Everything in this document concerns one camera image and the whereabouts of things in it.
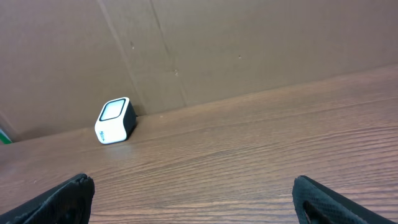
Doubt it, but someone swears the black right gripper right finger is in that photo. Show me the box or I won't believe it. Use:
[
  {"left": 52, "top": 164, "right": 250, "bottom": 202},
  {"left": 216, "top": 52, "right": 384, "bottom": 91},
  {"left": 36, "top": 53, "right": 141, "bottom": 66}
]
[{"left": 292, "top": 175, "right": 395, "bottom": 224}]

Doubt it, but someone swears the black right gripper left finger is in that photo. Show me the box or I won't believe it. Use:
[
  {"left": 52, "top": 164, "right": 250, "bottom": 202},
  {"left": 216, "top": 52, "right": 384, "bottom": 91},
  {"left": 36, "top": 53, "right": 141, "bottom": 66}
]
[{"left": 1, "top": 174, "right": 95, "bottom": 224}]

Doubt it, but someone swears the white barcode scanner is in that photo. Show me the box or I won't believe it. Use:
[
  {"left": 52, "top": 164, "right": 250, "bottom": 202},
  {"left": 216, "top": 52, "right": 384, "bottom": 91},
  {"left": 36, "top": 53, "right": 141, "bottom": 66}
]
[{"left": 95, "top": 97, "right": 137, "bottom": 144}]

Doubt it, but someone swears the green object at edge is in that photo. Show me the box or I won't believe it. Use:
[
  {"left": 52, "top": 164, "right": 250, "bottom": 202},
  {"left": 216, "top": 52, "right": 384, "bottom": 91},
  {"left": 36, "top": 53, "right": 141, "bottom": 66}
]
[{"left": 0, "top": 129, "right": 12, "bottom": 144}]

